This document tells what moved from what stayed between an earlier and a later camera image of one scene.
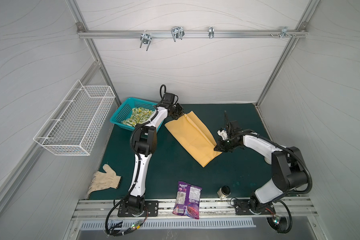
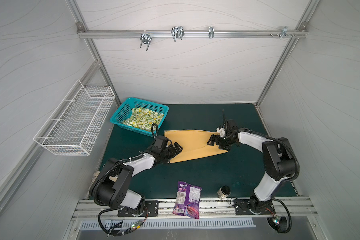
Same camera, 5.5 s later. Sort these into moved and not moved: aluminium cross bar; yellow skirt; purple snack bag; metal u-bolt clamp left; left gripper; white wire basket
Moved: yellow skirt; left gripper
Not moved: white wire basket; purple snack bag; aluminium cross bar; metal u-bolt clamp left
